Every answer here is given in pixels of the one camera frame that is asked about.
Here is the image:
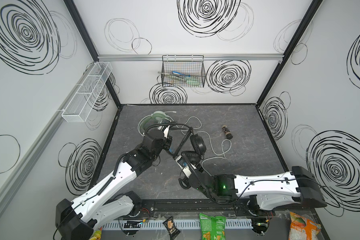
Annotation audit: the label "black blue headphones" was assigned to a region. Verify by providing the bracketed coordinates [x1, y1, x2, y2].
[166, 123, 207, 168]

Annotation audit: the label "mint green headphones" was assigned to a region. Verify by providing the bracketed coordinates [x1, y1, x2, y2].
[137, 110, 232, 178]

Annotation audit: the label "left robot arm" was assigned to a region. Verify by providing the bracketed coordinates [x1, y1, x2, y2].
[55, 122, 176, 240]

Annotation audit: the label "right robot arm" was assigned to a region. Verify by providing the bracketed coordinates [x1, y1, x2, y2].
[177, 158, 327, 211]

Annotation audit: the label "small brown bottle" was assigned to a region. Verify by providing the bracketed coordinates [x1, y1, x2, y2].
[222, 125, 233, 140]

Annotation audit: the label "small dark snack packet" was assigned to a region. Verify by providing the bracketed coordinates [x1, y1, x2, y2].
[163, 216, 181, 240]

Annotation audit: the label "green chips bag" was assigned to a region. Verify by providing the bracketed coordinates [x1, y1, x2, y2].
[199, 213, 227, 240]

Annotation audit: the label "Fox's fruits candy bag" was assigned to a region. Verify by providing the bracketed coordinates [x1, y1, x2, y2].
[89, 229, 102, 240]

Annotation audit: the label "orange snack bag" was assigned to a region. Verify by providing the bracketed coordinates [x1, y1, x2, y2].
[288, 212, 322, 240]

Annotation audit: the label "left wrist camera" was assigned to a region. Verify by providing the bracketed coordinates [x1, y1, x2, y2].
[158, 125, 170, 138]

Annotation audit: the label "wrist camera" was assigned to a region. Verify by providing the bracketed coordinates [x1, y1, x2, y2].
[176, 156, 192, 179]
[158, 125, 170, 138]

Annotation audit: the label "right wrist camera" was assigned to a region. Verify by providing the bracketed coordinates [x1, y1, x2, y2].
[176, 156, 192, 179]

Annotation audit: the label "black mounting rail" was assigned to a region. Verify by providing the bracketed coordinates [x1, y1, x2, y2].
[73, 197, 298, 217]

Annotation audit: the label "black wire basket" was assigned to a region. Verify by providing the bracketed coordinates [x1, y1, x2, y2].
[159, 55, 206, 88]

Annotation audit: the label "white wire shelf basket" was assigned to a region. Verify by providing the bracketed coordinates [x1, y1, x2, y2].
[62, 62, 113, 123]

